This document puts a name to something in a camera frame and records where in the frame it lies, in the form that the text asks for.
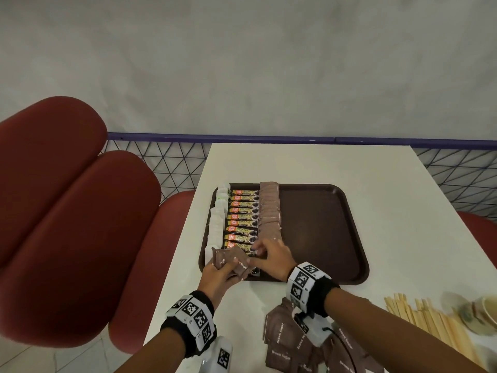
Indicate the brown plastic tray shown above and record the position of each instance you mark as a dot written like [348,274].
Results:
[318,229]

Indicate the row of coffee stick packets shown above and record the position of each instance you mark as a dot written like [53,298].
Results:
[242,213]

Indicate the row of white sachets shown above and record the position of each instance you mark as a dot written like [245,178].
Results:
[218,217]

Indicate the black marker wristband left wrist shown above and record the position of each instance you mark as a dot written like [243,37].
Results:
[192,318]

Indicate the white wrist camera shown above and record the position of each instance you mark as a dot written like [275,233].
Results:
[312,330]
[219,355]

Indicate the person's left hand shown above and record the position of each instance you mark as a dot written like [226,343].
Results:
[214,281]

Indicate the person's right hand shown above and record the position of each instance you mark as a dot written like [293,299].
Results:
[275,260]

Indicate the red upholstered chair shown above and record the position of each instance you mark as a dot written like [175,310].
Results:
[481,236]

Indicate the pile of brown sugar packets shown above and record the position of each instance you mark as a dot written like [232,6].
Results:
[285,341]

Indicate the red upholstered chair seat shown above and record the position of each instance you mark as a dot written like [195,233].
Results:
[155,268]

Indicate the person's left thumb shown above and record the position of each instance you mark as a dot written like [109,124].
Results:
[230,265]

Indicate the beige paper cup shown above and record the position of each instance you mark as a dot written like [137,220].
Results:
[481,312]

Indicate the purple metal mesh railing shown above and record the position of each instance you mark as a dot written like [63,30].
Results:
[233,138]

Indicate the pile of wooden stir sticks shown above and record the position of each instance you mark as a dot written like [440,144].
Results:
[431,320]

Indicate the red upholstered chair backrest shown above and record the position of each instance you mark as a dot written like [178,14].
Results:
[66,221]

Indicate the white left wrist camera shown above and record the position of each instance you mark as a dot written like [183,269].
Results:
[219,355]

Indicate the person's left forearm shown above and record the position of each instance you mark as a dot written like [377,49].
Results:
[155,355]

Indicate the brown packet bundle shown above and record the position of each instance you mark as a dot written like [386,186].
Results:
[229,255]

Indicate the row of brown sugar sachets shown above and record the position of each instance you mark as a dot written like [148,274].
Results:
[269,209]

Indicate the person's right fingers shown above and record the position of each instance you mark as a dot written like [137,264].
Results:
[264,250]

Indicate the black marker wristband wrist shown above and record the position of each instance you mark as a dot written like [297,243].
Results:
[192,318]
[306,285]

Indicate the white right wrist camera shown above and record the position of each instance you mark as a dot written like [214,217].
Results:
[312,330]

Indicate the black marker wristband right wrist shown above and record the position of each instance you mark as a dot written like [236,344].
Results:
[306,285]

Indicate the person's right forearm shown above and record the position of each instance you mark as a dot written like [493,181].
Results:
[388,334]

